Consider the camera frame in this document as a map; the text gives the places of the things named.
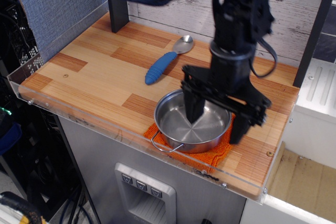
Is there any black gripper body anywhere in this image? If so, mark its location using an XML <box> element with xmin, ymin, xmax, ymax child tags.
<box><xmin>182</xmin><ymin>48</ymin><xmax>271</xmax><ymax>126</ymax></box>

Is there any dark right support post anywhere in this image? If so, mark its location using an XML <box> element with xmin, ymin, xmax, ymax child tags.
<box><xmin>292</xmin><ymin>0</ymin><xmax>332</xmax><ymax>88</ymax></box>

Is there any orange knitted cloth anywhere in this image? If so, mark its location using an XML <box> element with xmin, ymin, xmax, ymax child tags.
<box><xmin>143</xmin><ymin>114</ymin><xmax>237</xmax><ymax>174</ymax></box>

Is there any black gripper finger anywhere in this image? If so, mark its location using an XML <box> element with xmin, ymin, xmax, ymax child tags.
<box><xmin>183</xmin><ymin>90</ymin><xmax>205</xmax><ymax>124</ymax></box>
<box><xmin>230</xmin><ymin>115</ymin><xmax>251</xmax><ymax>144</ymax></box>

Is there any white toy sink unit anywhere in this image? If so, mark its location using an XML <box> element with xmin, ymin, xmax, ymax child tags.
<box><xmin>241</xmin><ymin>59</ymin><xmax>335</xmax><ymax>223</ymax></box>

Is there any blue handled metal spoon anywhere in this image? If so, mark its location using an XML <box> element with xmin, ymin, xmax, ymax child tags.
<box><xmin>145</xmin><ymin>35</ymin><xmax>194</xmax><ymax>85</ymax></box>

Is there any clear acrylic counter guard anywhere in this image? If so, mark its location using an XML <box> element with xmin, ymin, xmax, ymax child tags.
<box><xmin>8</xmin><ymin>14</ymin><xmax>298</xmax><ymax>202</ymax></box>

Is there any blue fabric panel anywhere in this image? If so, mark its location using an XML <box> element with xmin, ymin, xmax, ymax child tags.
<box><xmin>19</xmin><ymin>0</ymin><xmax>108</xmax><ymax>62</ymax></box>

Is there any stainless steel pot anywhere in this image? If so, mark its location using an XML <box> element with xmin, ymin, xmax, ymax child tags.
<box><xmin>151</xmin><ymin>89</ymin><xmax>233</xmax><ymax>154</ymax></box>

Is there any grey ice dispenser panel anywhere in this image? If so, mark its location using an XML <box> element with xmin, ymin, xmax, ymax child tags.
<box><xmin>114</xmin><ymin>163</ymin><xmax>177</xmax><ymax>223</ymax></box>

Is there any silver toy fridge cabinet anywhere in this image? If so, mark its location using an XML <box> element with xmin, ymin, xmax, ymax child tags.
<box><xmin>60</xmin><ymin>118</ymin><xmax>246</xmax><ymax>223</ymax></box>

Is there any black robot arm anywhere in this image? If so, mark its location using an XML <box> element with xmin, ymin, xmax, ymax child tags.
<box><xmin>182</xmin><ymin>0</ymin><xmax>274</xmax><ymax>144</ymax></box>

